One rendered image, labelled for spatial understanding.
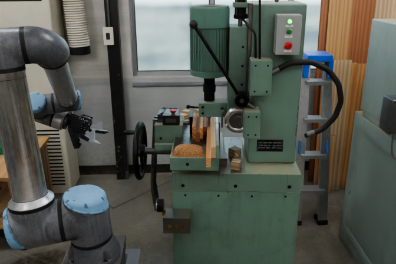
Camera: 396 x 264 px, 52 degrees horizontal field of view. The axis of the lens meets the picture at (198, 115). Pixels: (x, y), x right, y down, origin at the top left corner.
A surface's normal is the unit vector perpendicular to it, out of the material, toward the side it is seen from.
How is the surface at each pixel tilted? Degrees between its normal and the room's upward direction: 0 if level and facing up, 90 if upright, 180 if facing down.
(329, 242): 0
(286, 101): 90
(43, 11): 90
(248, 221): 90
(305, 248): 0
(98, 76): 90
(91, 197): 3
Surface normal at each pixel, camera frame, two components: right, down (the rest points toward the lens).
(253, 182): -0.04, 0.33
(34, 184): 0.66, 0.16
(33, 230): 0.26, 0.25
